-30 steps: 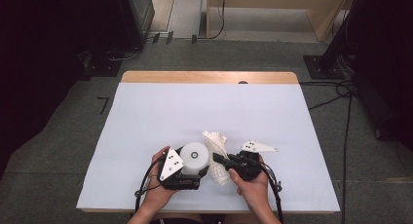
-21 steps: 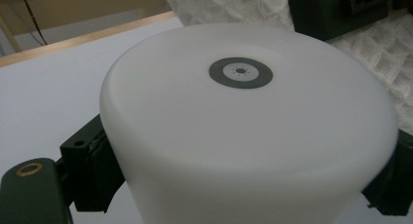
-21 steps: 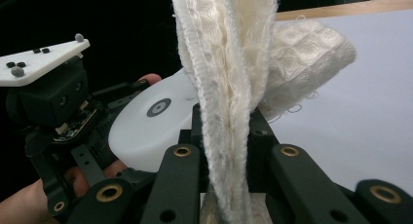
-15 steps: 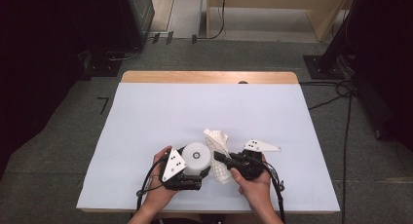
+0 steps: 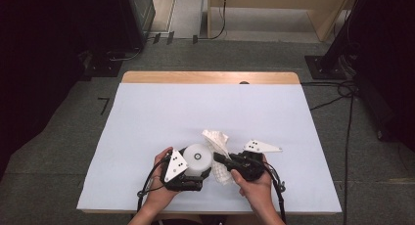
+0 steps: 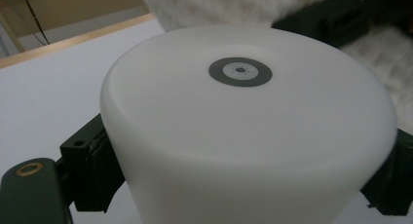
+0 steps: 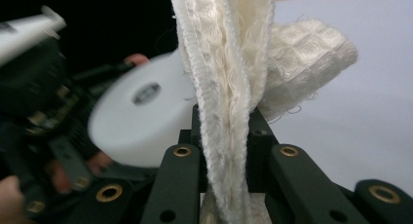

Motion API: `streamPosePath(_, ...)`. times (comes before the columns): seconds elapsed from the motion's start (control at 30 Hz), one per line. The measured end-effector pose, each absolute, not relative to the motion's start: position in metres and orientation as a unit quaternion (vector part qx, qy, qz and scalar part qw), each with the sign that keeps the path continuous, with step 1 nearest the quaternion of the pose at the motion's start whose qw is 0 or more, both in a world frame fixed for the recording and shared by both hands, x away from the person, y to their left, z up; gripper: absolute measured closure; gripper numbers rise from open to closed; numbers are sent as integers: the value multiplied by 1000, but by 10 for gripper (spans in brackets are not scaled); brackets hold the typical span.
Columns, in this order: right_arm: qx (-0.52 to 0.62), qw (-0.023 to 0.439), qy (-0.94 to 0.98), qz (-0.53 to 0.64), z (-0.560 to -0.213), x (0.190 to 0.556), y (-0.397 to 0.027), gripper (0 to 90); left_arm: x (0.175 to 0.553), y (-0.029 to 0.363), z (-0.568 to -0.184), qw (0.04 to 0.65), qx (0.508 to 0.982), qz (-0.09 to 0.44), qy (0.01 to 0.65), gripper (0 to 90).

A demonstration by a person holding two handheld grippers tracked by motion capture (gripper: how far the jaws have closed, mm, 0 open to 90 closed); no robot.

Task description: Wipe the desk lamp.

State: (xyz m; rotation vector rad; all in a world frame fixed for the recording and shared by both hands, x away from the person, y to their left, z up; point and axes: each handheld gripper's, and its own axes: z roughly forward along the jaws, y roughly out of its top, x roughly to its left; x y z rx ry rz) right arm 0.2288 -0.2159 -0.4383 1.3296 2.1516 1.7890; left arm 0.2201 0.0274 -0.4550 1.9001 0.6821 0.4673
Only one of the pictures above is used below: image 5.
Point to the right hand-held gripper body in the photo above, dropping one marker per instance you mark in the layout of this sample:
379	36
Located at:
249	164

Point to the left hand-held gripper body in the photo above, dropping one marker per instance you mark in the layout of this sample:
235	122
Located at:
176	168

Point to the white cup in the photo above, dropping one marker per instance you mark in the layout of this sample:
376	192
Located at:
197	168

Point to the white textured cloth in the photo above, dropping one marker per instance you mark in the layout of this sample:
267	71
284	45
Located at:
217	140

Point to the person's right hand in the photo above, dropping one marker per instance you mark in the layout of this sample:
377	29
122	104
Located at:
257	189

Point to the person's left hand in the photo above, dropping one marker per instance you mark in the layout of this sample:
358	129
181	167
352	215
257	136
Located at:
156	192

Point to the white table sheet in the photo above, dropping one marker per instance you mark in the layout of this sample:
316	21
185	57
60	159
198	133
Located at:
195	107

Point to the person's dark clothing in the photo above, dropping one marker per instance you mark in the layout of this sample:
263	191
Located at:
189	221

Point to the black stand base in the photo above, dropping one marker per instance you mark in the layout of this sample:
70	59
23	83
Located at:
104	67

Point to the black metal stand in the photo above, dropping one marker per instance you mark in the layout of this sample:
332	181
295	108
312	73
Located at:
329	67

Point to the black equipment cabinet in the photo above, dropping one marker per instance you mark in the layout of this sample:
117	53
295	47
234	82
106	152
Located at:
137	16

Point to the beige wooden cabinet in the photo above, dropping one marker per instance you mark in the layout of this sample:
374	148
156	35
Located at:
293	3

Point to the dark curtain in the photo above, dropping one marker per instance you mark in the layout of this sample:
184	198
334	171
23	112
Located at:
388	55

